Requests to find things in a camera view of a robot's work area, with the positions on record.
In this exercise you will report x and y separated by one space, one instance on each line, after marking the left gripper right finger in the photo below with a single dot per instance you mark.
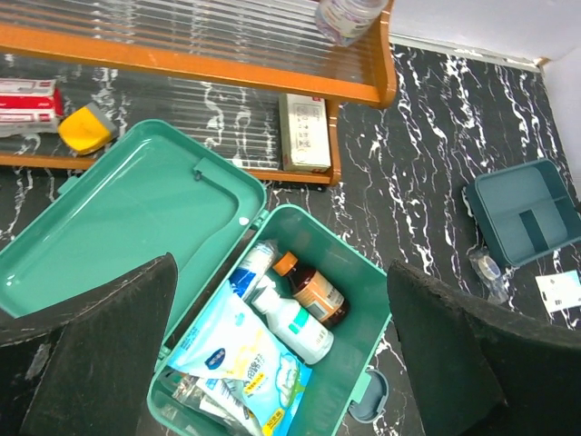
477 368

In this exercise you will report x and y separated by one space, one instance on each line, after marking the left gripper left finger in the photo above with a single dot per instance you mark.
83 366

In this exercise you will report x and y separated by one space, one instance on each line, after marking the white blue mask packet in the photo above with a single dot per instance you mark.
213 399

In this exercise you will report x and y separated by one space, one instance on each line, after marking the cotton swab bag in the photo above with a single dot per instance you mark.
229 342

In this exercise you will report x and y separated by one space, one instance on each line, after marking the white green pill bottle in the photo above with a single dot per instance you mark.
294 325

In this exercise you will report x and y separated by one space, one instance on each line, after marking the teal divided tray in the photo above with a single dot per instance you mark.
524 212

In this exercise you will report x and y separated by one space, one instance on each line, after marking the brown syrup bottle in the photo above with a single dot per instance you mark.
313 291

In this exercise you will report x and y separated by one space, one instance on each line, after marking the teal medicine kit box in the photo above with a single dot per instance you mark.
158 191

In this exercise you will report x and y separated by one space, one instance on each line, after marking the blue white spray can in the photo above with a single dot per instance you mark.
253 266

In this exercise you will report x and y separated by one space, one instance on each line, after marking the red white medicine box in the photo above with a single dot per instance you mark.
30 106

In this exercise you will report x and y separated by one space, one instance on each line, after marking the white upright medicine box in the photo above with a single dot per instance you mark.
305 140

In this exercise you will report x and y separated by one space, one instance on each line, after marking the small clear vial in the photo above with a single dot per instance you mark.
489 273

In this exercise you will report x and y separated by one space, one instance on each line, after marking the white paper card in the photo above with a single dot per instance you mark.
560 295

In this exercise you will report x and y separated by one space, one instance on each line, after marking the yellow small packet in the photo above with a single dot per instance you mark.
87 130

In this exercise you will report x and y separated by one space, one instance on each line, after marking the orange wooden shelf rack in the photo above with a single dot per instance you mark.
271 45

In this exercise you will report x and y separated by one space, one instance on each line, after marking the clear plastic measuring cup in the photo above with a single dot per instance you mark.
344 22

